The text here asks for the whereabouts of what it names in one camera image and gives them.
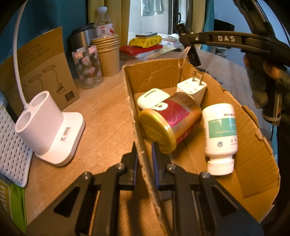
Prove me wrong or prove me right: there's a clear plastic water bottle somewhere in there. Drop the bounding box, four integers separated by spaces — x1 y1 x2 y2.
94 6 115 37

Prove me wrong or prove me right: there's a patterned glass jar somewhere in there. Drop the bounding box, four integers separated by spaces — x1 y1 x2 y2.
71 45 103 89

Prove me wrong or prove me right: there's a white desk lamp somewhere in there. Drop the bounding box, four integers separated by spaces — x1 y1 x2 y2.
12 3 86 167

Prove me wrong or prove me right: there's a red book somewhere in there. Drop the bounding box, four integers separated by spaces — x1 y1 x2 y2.
119 44 163 58

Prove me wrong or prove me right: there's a grey white flat box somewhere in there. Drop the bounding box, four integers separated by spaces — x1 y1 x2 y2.
136 31 158 38

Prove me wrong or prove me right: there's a white perforated plastic basket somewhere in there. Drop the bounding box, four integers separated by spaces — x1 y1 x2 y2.
0 102 33 187

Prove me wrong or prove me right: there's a white earbuds case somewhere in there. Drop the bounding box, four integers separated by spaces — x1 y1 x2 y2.
137 88 170 110

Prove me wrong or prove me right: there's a brown cardboard box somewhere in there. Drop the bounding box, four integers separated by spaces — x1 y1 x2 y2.
122 59 280 235

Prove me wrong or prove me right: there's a green box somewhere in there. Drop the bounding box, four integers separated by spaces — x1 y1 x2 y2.
1 174 27 233

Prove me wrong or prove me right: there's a black monitor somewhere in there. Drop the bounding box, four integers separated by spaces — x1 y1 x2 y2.
214 19 235 31

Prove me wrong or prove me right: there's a red gold tin can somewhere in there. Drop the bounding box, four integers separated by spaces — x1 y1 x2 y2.
138 92 202 154

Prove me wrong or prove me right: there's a right hand in glove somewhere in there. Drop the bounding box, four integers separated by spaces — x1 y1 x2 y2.
243 54 289 125

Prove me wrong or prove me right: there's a brown cardboard lamp package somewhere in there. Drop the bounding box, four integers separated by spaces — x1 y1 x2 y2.
0 27 80 116

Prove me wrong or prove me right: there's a white pill bottle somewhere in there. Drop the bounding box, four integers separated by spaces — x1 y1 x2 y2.
202 103 238 176

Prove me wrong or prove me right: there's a stack of paper cups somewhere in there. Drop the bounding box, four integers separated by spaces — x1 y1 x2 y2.
91 34 120 77

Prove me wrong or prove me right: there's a yellow tissue pack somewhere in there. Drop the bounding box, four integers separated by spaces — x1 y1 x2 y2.
129 35 162 48

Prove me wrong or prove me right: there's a white power adapter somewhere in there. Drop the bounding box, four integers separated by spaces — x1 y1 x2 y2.
177 71 207 105

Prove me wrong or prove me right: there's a steel thermos mug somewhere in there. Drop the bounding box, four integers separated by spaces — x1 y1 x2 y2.
66 23 97 79

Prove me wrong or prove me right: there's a white paper boxes pile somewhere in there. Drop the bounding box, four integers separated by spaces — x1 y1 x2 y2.
158 33 182 48

